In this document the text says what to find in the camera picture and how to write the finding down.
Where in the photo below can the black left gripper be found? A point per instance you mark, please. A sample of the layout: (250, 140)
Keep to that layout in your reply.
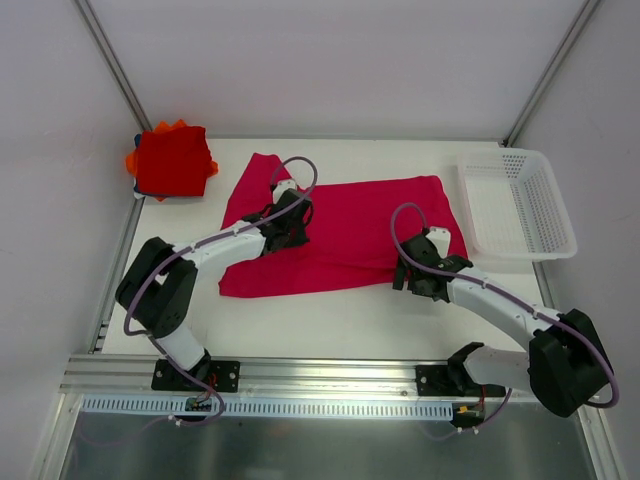
(296, 232)

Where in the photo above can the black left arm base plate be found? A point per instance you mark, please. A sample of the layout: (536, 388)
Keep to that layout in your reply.
(223, 376)

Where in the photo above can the aluminium corner post right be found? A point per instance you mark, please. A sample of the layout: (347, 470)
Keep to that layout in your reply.
(578, 25)

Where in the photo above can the aluminium front rail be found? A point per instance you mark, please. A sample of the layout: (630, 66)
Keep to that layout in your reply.
(323, 379)

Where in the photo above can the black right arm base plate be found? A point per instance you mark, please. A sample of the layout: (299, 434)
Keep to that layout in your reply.
(445, 380)

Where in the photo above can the white slotted cable duct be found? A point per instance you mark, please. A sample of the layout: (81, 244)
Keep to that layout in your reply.
(269, 407)

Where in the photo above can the red folded t shirt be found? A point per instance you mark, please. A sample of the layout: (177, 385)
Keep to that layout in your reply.
(172, 162)

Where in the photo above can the orange folded t shirt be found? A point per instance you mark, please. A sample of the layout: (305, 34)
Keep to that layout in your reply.
(131, 162)

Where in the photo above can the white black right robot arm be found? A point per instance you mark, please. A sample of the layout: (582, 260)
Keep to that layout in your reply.
(561, 359)

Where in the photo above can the aluminium corner post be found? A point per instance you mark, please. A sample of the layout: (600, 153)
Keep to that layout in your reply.
(578, 25)
(107, 52)

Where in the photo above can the magenta t shirt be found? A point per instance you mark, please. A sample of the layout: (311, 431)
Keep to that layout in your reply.
(350, 239)

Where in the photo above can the aluminium corner post left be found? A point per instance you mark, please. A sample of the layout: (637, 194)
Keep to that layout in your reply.
(107, 52)

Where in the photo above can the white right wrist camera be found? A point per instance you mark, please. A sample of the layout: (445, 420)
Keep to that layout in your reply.
(441, 239)

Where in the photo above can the white perforated plastic basket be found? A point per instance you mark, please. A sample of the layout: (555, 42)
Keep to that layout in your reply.
(513, 207)

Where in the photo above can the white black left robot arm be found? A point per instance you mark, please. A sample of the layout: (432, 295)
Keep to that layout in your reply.
(157, 289)

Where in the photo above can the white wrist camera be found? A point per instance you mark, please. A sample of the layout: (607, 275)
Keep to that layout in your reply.
(441, 239)
(281, 187)

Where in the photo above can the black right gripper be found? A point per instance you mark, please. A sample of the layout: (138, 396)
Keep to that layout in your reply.
(405, 273)

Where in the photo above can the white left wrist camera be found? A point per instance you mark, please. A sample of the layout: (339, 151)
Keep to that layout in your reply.
(281, 187)

